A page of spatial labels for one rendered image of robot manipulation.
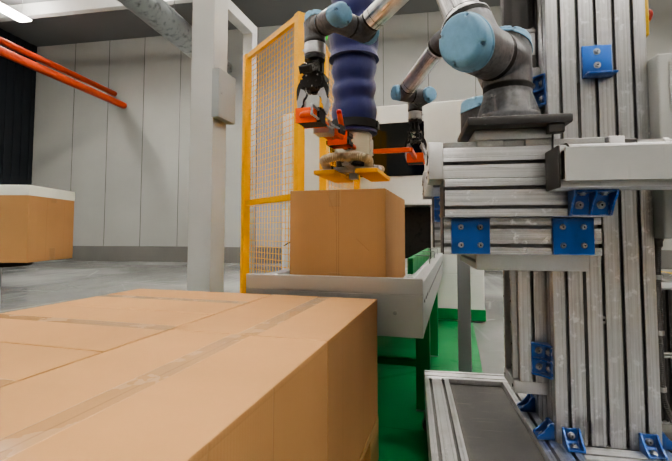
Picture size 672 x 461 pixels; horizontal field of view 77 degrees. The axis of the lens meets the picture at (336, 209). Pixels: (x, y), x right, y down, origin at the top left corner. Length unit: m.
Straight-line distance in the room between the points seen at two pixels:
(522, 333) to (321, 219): 0.84
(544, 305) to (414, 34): 10.45
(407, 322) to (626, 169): 0.90
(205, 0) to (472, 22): 2.23
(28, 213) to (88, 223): 11.00
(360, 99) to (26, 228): 1.82
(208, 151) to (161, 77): 10.46
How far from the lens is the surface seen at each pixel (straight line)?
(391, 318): 1.60
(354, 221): 1.68
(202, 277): 2.68
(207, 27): 2.95
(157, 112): 12.88
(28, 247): 2.70
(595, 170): 0.99
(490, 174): 1.05
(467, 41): 1.03
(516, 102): 1.10
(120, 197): 13.10
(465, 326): 2.16
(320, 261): 1.72
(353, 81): 2.01
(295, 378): 0.79
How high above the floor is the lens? 0.78
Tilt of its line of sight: 3 degrees up
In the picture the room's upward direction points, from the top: straight up
